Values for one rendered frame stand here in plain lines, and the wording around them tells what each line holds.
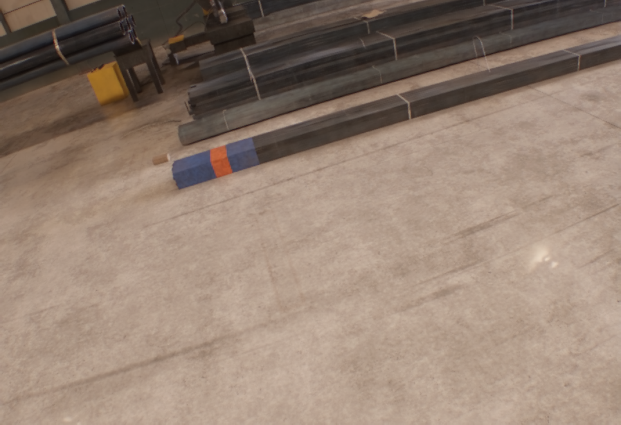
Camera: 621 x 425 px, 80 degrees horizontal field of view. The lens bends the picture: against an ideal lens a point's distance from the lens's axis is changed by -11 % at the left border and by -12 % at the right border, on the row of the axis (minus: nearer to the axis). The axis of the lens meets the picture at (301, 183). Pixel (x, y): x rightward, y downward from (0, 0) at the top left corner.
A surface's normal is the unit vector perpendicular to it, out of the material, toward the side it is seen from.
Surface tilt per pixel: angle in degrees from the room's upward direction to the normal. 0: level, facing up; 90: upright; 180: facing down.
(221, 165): 90
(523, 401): 0
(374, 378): 0
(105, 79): 90
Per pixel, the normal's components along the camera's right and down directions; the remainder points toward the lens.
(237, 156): 0.22, 0.49
